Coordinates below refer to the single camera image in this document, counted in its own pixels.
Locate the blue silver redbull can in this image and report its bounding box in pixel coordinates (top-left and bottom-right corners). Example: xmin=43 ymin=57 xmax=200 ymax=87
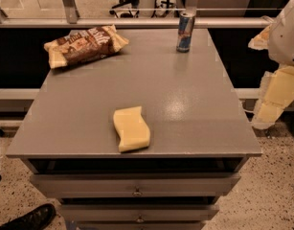
xmin=176 ymin=11 xmax=195 ymax=53

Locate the metal railing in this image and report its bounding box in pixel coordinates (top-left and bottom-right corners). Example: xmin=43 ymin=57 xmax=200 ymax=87
xmin=0 ymin=0 xmax=287 ymax=29

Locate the lower grey drawer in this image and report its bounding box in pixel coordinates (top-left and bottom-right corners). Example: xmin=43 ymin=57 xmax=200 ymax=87
xmin=58 ymin=204 xmax=218 ymax=222

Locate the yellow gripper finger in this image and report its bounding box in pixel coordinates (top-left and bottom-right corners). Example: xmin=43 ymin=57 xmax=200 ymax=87
xmin=248 ymin=26 xmax=271 ymax=50
xmin=251 ymin=65 xmax=294 ymax=129

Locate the black shoe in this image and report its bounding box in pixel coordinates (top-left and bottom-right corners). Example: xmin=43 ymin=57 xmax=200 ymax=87
xmin=0 ymin=203 xmax=57 ymax=230

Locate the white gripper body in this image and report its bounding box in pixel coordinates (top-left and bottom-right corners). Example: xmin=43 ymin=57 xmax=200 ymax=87
xmin=268 ymin=0 xmax=294 ymax=66

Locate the black office chair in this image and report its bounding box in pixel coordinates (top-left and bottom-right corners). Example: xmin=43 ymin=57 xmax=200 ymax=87
xmin=109 ymin=0 xmax=140 ymax=18

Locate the grey drawer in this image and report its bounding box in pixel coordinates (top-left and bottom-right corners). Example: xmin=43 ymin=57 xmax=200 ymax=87
xmin=31 ymin=173 xmax=240 ymax=198
xmin=58 ymin=204 xmax=218 ymax=222

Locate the grey drawer cabinet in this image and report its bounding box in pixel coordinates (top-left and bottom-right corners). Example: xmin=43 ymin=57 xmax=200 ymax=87
xmin=7 ymin=29 xmax=261 ymax=230

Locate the brown chip bag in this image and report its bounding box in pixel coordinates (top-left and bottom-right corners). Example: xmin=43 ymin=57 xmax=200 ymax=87
xmin=44 ymin=25 xmax=129 ymax=69

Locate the upper grey drawer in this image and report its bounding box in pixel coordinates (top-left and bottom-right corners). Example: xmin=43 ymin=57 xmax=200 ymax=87
xmin=31 ymin=173 xmax=240 ymax=198

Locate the yellow sponge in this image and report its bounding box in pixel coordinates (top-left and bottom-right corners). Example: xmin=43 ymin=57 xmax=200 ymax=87
xmin=113 ymin=106 xmax=150 ymax=152

